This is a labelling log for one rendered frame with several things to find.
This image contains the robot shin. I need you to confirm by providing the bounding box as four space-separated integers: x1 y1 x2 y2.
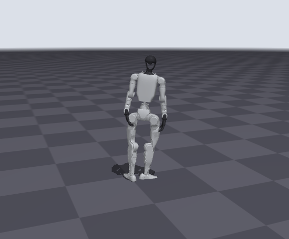
128 143 137 176
144 144 154 175

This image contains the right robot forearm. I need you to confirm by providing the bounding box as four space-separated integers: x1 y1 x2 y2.
160 96 167 118

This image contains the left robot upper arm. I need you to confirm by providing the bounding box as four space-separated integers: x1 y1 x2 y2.
128 74 139 98

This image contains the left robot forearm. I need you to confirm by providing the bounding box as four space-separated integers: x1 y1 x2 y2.
124 91 132 113

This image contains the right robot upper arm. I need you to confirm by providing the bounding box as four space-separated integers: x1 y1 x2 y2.
157 76 165 102

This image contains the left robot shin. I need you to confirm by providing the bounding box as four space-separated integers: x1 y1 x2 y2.
128 143 137 176

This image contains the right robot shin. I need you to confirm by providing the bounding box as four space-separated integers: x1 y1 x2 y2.
144 144 154 175

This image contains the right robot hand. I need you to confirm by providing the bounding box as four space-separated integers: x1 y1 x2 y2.
158 114 167 132

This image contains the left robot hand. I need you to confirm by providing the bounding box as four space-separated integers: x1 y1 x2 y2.
124 109 134 126

